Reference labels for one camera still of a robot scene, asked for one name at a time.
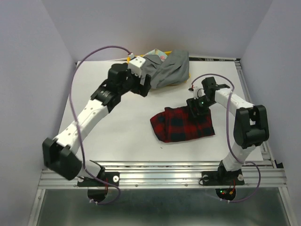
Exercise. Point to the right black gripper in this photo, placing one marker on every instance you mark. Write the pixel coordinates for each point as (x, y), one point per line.
(192, 102)

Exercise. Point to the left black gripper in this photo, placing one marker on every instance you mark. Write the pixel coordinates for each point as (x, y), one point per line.
(141, 89)

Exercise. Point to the red black plaid skirt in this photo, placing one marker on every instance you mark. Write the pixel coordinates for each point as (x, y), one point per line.
(177, 125)

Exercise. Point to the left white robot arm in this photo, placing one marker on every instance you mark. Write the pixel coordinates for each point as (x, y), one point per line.
(59, 153)

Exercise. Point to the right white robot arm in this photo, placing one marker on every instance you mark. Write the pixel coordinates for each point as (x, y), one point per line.
(250, 128)

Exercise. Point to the yellow plastic bin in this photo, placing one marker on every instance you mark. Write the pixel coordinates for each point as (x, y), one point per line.
(188, 78)

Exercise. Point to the grey skirt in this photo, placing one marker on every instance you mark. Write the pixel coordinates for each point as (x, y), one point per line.
(169, 70)

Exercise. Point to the pastel patterned cloth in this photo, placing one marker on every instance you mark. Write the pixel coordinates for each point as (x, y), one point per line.
(162, 55)

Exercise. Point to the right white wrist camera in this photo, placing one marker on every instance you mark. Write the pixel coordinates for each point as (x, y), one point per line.
(196, 91)

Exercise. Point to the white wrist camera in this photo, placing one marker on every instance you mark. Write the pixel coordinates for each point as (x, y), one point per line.
(135, 65)
(196, 91)

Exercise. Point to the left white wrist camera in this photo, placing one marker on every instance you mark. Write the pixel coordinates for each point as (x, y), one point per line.
(135, 65)

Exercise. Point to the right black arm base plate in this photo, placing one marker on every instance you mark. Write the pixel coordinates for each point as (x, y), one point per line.
(215, 178)

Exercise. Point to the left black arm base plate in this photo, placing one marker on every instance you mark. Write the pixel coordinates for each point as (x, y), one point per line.
(85, 180)

